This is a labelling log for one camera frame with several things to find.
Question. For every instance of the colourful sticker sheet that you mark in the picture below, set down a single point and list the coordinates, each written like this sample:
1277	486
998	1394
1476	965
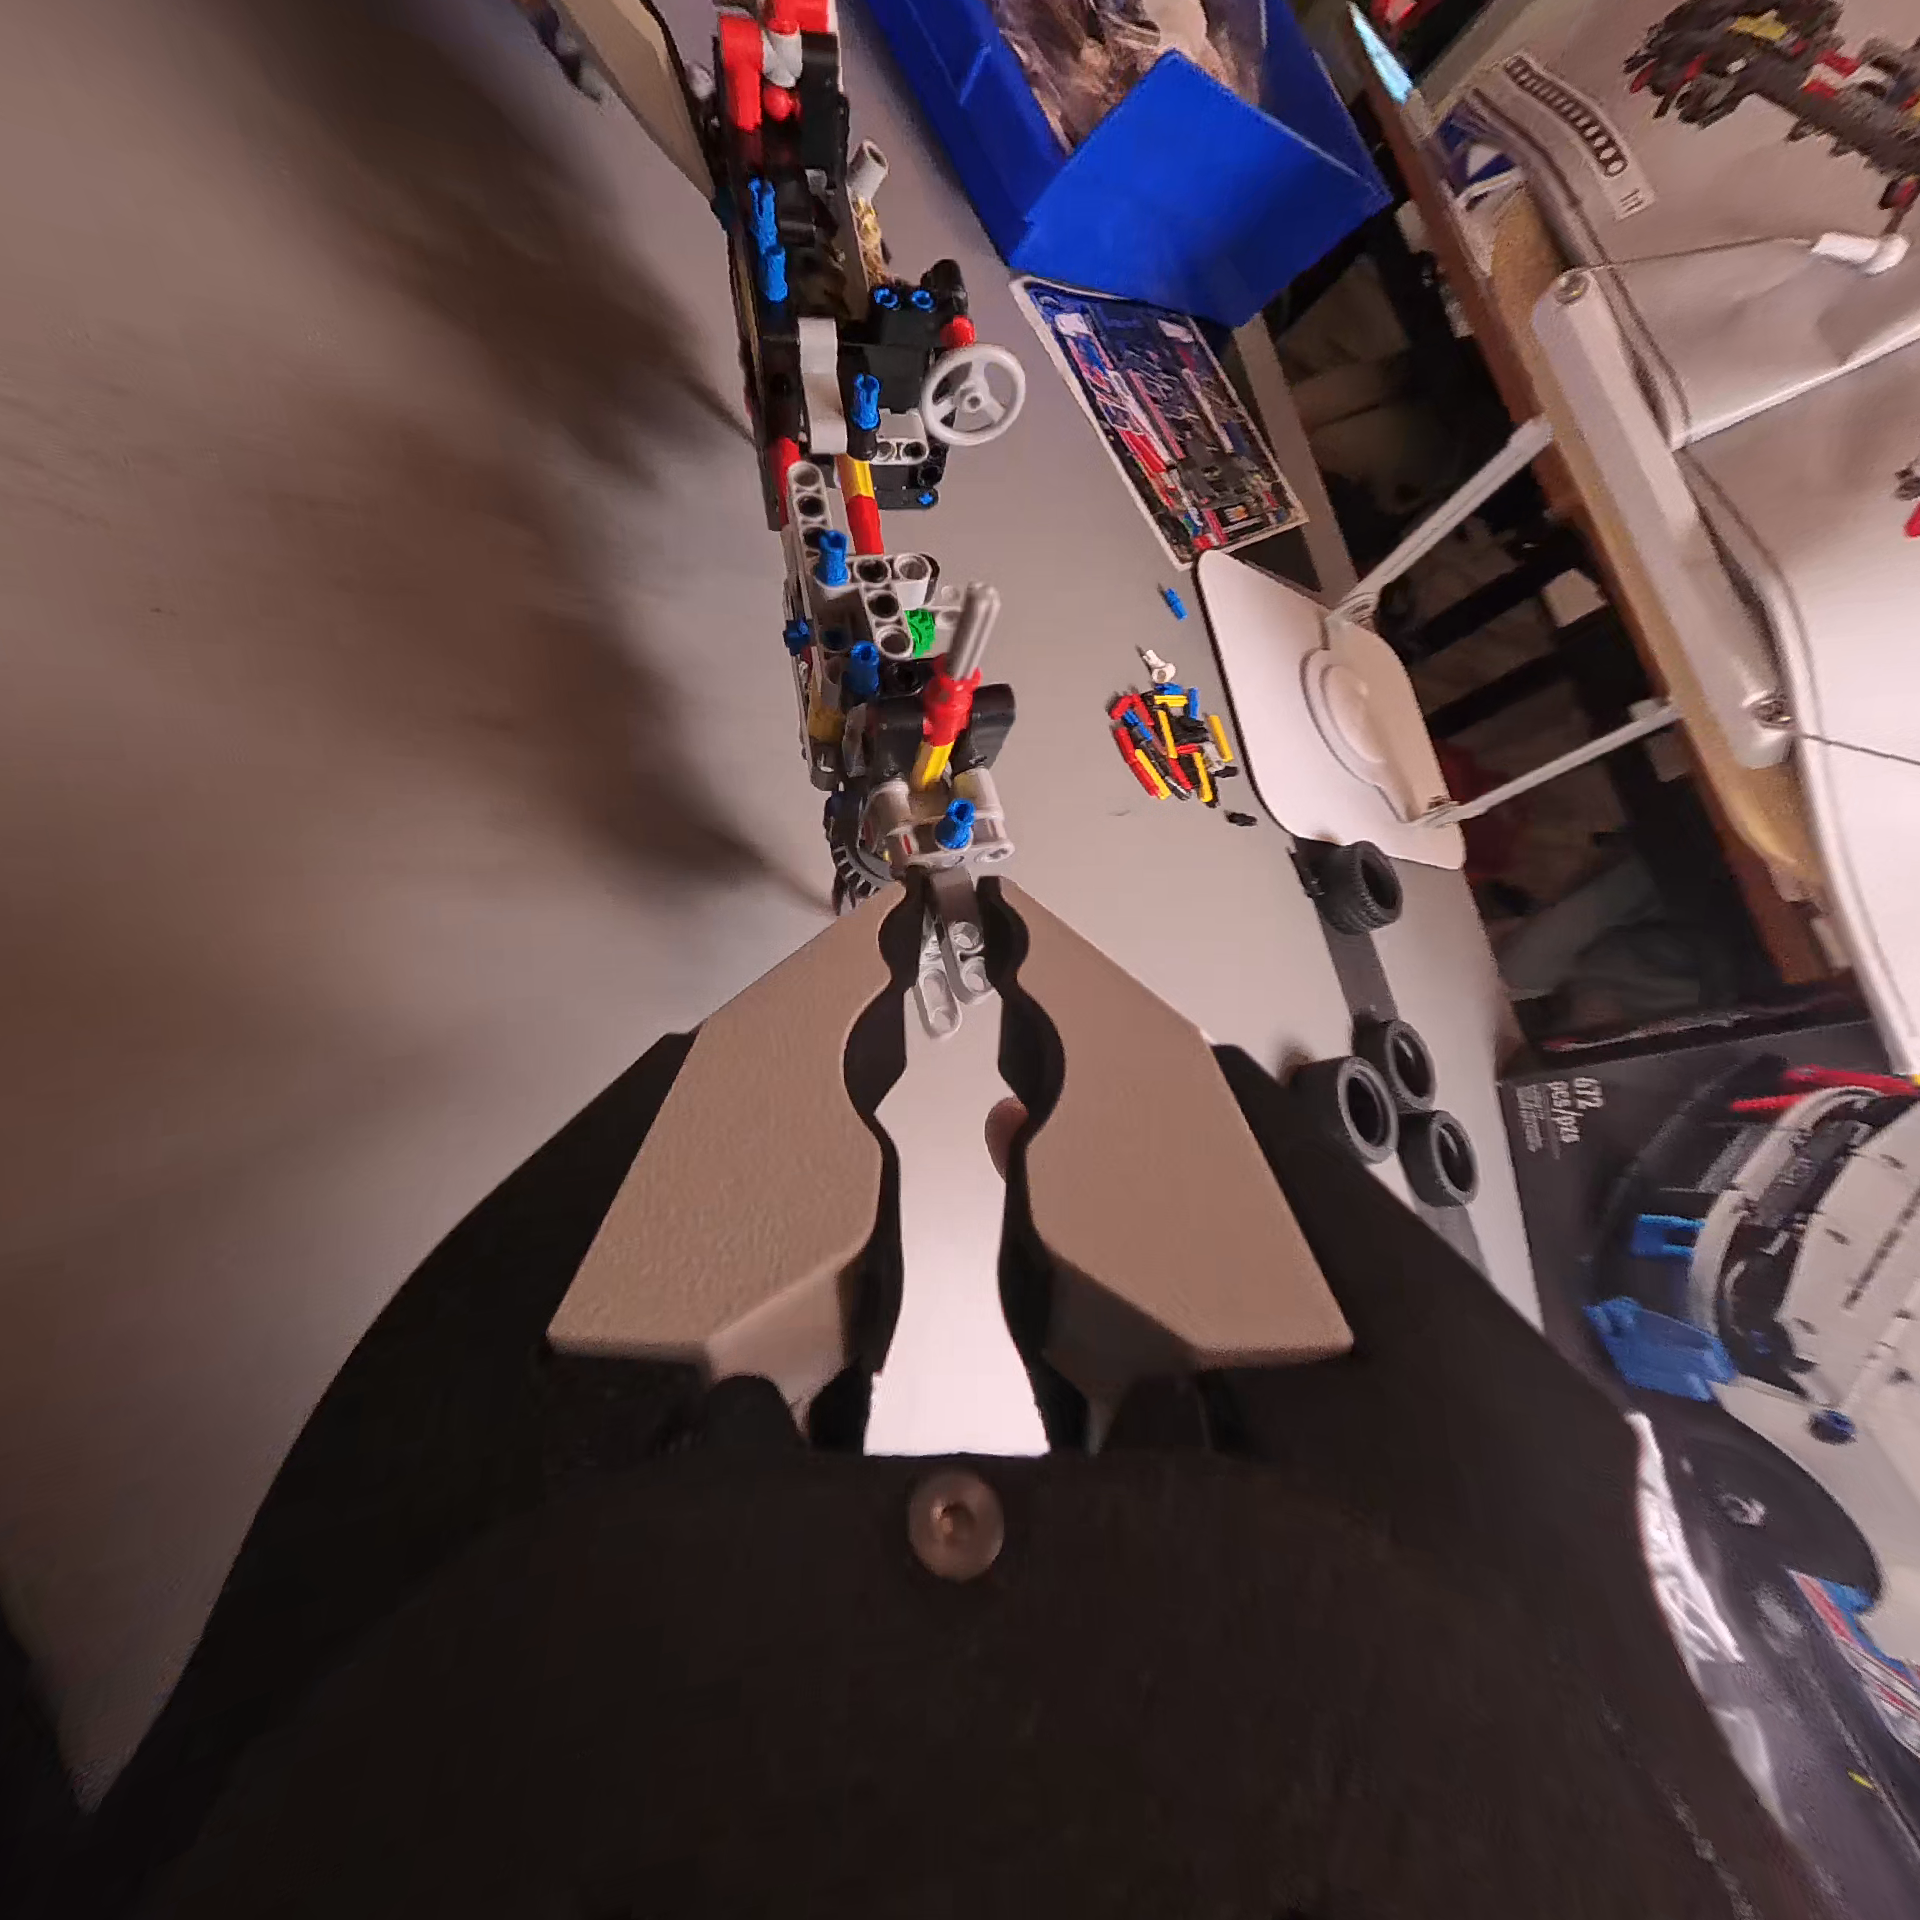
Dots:
1153	420

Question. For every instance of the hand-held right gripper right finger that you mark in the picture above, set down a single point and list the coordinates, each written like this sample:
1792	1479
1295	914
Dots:
1170	1199

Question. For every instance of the white book stand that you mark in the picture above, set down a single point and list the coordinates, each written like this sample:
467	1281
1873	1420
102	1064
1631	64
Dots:
1291	708

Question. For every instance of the empty clear plastic bag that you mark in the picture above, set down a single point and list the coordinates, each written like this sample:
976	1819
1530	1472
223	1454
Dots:
1665	1576

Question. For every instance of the pile of small lego pins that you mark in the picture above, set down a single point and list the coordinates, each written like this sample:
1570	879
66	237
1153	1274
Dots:
1170	749

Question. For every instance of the black lego set box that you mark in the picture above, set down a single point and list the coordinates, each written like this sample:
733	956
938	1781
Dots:
1592	1199

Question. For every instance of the person's right hand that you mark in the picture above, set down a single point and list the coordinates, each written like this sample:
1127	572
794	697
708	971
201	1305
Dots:
1004	1140

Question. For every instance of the blue plastic bin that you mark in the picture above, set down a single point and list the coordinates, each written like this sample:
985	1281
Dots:
1200	193

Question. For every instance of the black rubber lego tire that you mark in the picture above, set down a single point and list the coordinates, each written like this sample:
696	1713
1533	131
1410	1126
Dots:
1419	1044
1374	893
1319	1094
1459	1195

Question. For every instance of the clear bags of lego pieces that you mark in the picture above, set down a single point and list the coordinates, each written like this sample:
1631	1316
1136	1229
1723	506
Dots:
1110	59

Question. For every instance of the lego car chassis assembly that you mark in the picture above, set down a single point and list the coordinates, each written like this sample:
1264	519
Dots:
887	586

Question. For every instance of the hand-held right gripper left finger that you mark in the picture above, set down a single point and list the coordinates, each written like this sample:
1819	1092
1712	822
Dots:
737	1187

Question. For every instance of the lego instruction booklet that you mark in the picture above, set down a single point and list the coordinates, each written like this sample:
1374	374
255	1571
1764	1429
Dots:
1756	346

